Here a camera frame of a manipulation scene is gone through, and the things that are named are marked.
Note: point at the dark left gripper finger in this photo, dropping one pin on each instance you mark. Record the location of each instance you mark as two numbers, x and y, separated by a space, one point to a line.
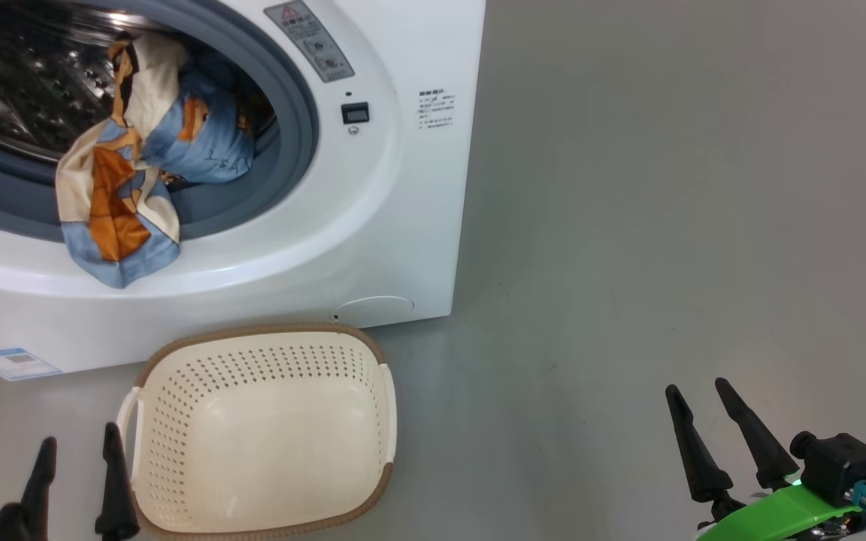
38 488
115 488

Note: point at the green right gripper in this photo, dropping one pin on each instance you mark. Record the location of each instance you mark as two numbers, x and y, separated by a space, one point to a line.
779 518

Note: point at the blue white orange garment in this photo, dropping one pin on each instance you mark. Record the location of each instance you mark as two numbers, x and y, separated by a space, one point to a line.
117 218

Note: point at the white front-load washing machine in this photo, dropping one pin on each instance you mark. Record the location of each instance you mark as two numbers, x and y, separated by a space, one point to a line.
373 248

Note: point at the stainless steel washing machine drum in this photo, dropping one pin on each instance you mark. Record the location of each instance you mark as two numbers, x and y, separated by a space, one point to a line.
27 75

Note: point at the black door lock socket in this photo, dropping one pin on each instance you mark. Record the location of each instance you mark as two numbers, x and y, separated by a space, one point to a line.
355 113

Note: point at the blue energy label sticker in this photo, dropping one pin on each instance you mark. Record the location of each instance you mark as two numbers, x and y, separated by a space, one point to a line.
12 363

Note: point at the cream perforated laundry basket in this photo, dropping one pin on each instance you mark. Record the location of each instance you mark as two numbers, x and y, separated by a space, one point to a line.
267 436

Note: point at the round white filter cover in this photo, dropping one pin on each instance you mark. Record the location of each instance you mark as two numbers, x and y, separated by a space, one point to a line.
376 309

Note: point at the grey warning sticker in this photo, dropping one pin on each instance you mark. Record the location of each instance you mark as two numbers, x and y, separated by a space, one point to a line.
313 41

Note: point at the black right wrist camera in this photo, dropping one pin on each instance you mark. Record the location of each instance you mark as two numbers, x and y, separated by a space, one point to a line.
839 462

